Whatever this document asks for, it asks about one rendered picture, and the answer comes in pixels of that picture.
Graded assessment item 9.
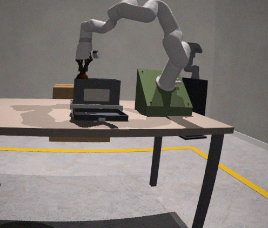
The brown glass bottle with red label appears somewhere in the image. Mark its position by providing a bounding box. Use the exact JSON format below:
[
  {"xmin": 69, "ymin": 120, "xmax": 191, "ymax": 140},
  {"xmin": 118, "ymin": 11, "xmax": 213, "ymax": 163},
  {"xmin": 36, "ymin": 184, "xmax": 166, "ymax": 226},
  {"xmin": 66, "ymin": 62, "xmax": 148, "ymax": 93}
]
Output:
[{"xmin": 76, "ymin": 68, "xmax": 88, "ymax": 79}]

